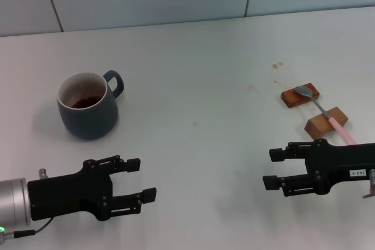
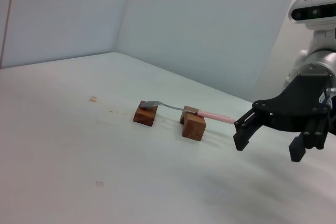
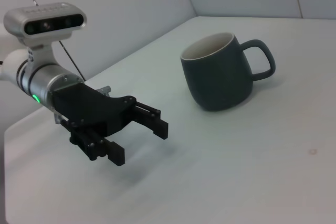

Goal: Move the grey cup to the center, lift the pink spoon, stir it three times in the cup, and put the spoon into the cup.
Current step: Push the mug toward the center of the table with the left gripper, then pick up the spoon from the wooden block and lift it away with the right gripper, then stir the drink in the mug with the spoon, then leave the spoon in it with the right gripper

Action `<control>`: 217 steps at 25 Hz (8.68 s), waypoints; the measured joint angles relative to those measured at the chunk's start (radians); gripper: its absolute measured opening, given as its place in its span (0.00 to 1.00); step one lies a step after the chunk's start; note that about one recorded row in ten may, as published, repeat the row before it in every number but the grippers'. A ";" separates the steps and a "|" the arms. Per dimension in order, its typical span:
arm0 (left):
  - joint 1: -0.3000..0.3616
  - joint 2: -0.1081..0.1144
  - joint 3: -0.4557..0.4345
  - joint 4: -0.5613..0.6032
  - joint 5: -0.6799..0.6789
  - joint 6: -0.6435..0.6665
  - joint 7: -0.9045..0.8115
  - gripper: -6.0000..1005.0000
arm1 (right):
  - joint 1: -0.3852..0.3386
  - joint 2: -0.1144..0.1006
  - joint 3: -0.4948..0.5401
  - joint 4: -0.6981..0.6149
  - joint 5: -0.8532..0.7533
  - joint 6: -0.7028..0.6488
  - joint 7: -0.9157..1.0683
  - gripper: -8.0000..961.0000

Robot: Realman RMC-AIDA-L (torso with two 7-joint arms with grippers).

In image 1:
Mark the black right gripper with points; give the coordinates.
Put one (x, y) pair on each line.
(337, 165)

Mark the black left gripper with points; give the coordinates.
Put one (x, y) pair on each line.
(70, 191)

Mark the dark grey ceramic mug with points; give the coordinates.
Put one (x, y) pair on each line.
(88, 121)

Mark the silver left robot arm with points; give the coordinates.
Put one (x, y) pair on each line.
(13, 200)

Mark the light brown notched wooden block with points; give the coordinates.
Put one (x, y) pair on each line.
(319, 127)

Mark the dark reddish wooden block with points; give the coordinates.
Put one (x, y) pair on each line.
(293, 99)

